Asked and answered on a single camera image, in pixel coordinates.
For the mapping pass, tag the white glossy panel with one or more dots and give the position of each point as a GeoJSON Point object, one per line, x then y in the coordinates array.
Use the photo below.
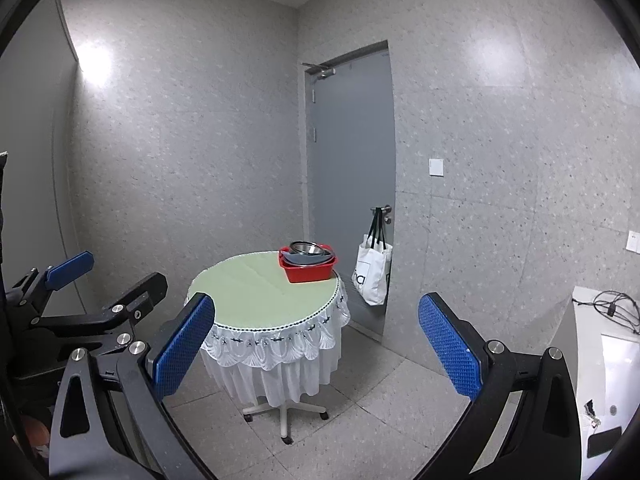
{"type": "Point", "coordinates": [620, 375]}

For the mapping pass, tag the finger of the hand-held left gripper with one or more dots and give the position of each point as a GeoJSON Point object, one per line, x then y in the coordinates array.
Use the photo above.
{"type": "Point", "coordinates": [70, 266]}
{"type": "Point", "coordinates": [145, 287]}

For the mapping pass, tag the white wall switch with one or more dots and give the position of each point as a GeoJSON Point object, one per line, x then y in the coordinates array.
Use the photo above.
{"type": "Point", "coordinates": [436, 167]}

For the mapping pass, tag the white desk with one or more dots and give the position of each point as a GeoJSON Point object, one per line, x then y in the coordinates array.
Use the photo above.
{"type": "Point", "coordinates": [575, 340]}

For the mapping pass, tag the large steel bowl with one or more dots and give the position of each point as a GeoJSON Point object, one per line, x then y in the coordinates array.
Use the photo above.
{"type": "Point", "coordinates": [310, 247]}

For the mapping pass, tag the black flat device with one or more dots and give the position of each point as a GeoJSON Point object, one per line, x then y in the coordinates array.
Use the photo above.
{"type": "Point", "coordinates": [604, 442]}

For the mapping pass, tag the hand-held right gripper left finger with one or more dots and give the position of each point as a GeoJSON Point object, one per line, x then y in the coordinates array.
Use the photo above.
{"type": "Point", "coordinates": [182, 345]}

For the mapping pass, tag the white wall socket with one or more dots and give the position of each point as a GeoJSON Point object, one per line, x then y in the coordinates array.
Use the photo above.
{"type": "Point", "coordinates": [634, 242]}

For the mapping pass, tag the round table with tablecloth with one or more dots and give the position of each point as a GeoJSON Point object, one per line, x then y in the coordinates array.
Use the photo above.
{"type": "Point", "coordinates": [250, 285]}

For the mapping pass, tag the grey door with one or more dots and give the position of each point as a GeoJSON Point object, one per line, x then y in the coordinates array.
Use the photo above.
{"type": "Point", "coordinates": [350, 160]}

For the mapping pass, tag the white tote bag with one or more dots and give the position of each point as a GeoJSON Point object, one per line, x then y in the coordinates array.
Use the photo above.
{"type": "Point", "coordinates": [370, 275]}

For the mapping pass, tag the blue bowl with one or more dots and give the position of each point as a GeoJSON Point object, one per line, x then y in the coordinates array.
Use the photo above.
{"type": "Point", "coordinates": [305, 260]}

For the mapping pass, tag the metal door closer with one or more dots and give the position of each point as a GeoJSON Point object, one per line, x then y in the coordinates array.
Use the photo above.
{"type": "Point", "coordinates": [321, 68]}

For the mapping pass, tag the red plastic basin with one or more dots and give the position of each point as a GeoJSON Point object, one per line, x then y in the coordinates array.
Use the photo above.
{"type": "Point", "coordinates": [307, 274]}

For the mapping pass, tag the white wheeled table base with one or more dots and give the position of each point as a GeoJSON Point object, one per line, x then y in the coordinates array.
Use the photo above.
{"type": "Point", "coordinates": [285, 420]}

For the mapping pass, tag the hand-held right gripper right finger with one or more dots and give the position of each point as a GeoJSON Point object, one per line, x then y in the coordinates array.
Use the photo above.
{"type": "Point", "coordinates": [450, 345]}

